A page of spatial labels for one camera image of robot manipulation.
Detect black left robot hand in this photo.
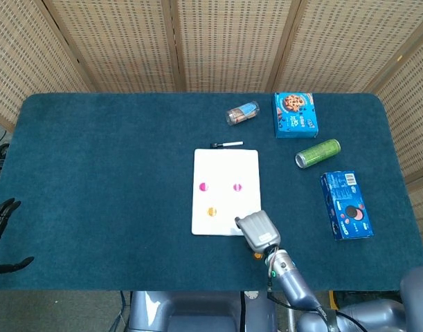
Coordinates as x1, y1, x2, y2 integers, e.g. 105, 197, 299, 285
0, 197, 35, 277

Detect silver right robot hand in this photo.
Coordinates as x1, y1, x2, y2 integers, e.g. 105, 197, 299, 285
234, 210, 282, 250

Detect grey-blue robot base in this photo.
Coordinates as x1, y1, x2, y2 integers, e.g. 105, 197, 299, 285
127, 290, 278, 332

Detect white magnetic whiteboard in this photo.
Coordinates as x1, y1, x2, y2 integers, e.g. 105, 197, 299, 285
191, 148, 263, 237

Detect dark blue Oreo box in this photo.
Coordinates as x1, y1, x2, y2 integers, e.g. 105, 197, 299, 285
319, 169, 375, 241

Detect metal table leg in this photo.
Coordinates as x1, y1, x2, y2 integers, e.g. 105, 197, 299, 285
286, 307, 298, 332

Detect green drink can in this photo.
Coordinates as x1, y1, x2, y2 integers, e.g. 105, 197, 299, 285
294, 138, 342, 169

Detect dark teal table mat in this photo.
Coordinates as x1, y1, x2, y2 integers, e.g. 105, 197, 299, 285
0, 92, 423, 292

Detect clear plastic snack jar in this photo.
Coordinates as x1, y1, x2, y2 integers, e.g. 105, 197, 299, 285
226, 100, 261, 127

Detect light blue cookie box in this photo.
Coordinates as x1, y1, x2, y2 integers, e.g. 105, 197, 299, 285
273, 92, 319, 140

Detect woven bamboo folding screen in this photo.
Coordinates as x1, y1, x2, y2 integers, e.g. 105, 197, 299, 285
0, 0, 423, 267

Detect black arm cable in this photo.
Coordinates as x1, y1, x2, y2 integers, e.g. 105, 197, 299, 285
266, 273, 368, 332

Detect black cable clutter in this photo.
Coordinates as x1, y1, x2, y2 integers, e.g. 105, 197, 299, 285
0, 119, 13, 194

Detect thin blue cable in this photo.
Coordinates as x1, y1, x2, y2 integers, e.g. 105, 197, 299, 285
110, 290, 131, 332

